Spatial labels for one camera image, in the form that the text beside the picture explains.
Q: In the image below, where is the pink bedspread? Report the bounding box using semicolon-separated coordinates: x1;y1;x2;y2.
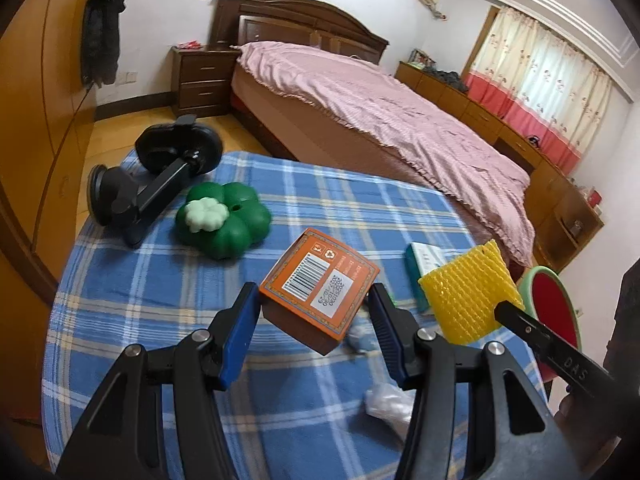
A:
236;41;537;267

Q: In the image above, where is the black cable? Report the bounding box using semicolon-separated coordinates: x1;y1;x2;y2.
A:
65;85;96;171

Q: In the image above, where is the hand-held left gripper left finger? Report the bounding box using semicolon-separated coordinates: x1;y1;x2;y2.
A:
55;282;262;480

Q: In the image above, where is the black hanging jacket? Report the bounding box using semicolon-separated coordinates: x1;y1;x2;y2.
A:
81;0;127;88

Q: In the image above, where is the green flower-shaped container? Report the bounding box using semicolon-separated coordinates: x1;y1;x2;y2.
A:
175;182;273;261

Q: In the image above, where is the wooden door frame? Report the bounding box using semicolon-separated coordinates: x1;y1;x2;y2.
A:
462;5;501;76

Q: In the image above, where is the orange cardboard box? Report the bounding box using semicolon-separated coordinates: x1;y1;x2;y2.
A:
259;227;381;356

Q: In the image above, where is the white crumpled plastic wrap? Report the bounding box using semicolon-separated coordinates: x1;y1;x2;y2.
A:
364;382;416;438

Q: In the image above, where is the dark wooden bed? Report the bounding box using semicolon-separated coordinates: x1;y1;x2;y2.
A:
209;0;538;268

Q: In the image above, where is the long wooden cabinet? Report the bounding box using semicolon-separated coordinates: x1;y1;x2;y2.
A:
395;60;606;273

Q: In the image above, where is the light wooden wardrobe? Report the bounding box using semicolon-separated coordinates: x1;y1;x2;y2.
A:
0;0;108;306

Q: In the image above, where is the blue plaid tablecloth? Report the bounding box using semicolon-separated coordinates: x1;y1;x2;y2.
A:
42;150;556;480

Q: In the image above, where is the dark wooden nightstand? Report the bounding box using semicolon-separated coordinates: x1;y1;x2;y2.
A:
171;45;241;118

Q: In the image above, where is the yellow foam net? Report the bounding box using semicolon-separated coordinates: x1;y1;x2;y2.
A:
417;240;526;346

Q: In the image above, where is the dark clothes pile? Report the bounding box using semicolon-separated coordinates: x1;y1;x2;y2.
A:
422;69;471;93

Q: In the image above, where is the red bin with green rim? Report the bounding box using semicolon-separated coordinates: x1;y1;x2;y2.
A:
517;266;583;386

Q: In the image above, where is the teal tissue box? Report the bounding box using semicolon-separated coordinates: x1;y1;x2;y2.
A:
404;242;448;316

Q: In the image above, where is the blue-grey crumpled wrapper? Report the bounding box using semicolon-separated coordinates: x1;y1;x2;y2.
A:
345;322;381;353

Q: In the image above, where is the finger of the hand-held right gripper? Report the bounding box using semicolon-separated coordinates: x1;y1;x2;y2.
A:
494;300;551;348

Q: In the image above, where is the white and red curtain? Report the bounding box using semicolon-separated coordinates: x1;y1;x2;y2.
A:
462;5;613;176

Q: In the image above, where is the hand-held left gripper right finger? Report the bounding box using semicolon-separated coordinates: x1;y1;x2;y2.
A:
367;282;561;480

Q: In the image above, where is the small picture frame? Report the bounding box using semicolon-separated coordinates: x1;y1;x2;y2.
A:
407;49;437;70

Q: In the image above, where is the black suction phone holder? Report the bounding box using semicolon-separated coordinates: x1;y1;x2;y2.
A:
87;114;223;248

